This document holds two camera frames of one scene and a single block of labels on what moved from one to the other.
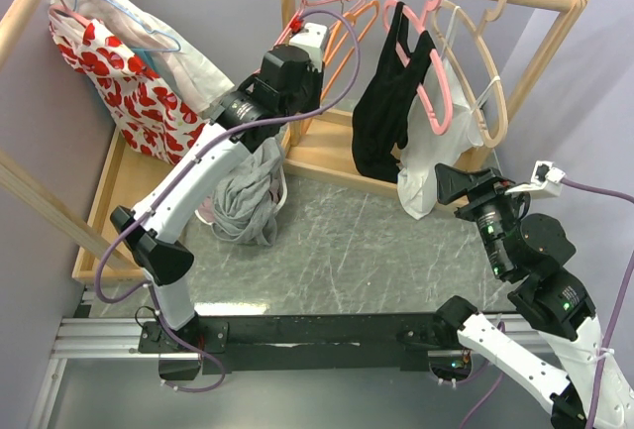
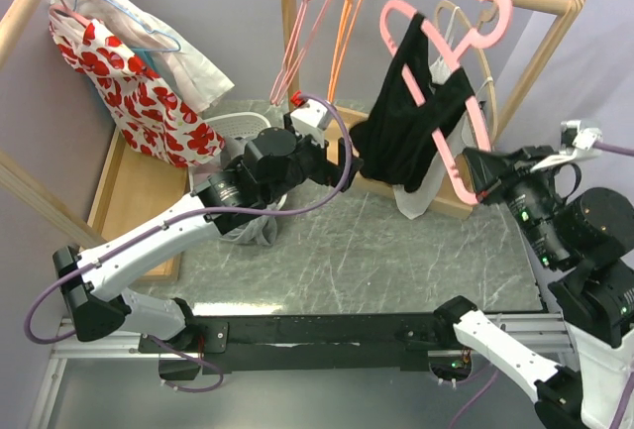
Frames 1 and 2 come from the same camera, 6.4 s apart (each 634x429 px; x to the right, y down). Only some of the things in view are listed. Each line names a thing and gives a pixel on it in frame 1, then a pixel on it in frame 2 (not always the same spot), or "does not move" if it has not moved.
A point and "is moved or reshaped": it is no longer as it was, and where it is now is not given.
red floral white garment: (144, 109) does not move
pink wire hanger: (306, 4) is moved or reshaped
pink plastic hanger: (437, 65) -> (495, 27)
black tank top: (380, 115) is moved or reshaped
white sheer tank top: (435, 156) is moved or reshaped
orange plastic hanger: (343, 25) is moved or reshaped
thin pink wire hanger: (304, 5) is moved or reshaped
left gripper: (317, 79) -> (328, 171)
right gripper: (481, 185) -> (484, 166)
